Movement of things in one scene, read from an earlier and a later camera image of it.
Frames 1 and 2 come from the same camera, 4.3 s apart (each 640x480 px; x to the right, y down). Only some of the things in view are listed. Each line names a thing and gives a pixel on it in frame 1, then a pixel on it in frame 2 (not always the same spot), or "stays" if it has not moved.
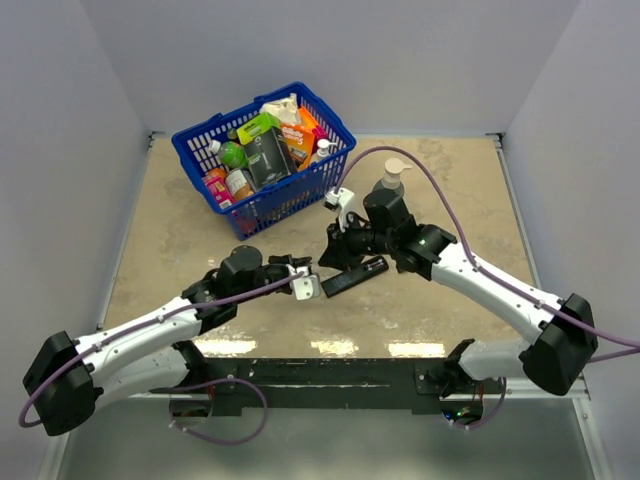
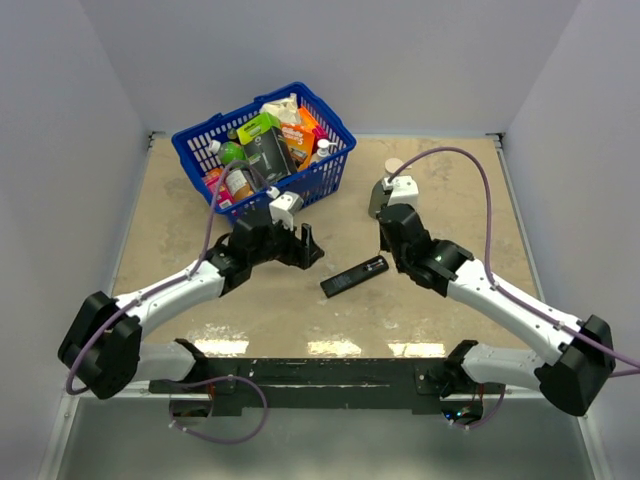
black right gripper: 338,254 -> 384,244
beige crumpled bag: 286,110 stays
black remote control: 353,276 stays
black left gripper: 285,260 -> 301,253
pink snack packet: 216,180 stays
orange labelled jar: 238,184 stays
